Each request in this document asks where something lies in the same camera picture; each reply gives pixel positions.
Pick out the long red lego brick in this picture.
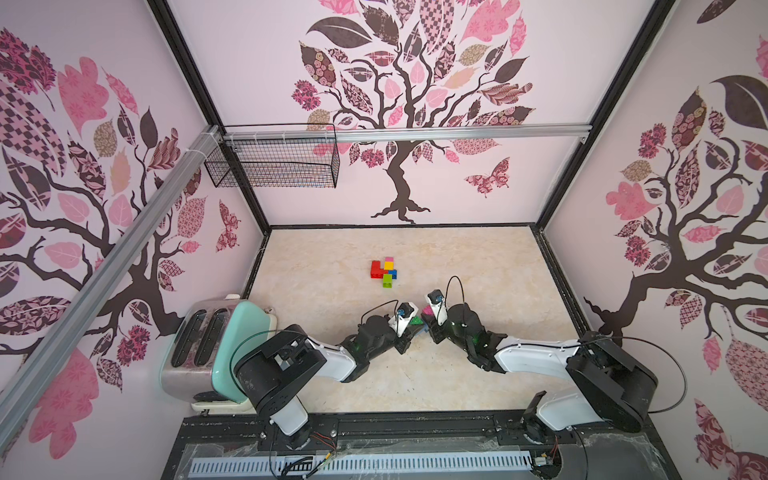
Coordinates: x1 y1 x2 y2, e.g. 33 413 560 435
370 260 387 279

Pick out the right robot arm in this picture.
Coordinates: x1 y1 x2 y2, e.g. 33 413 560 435
421 291 658 443

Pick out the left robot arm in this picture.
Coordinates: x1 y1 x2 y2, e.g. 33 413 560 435
230 306 424 449

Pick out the mint green toaster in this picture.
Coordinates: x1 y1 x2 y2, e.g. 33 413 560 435
159 295 278 414

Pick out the white slotted cable duct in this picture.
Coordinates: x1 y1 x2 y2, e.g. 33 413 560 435
187 451 533 479

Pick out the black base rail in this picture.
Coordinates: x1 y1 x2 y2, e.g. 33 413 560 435
161 410 681 479

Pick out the aluminium frame bar back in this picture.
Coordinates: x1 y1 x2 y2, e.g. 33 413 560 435
223 124 592 143

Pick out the aluminium frame bar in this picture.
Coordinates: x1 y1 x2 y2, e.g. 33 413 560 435
223 124 592 143
1 125 221 450

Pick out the black wire basket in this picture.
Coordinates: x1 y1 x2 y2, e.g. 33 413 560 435
205 122 341 189

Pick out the aluminium frame bar left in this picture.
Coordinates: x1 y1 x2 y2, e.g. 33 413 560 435
1 125 221 450

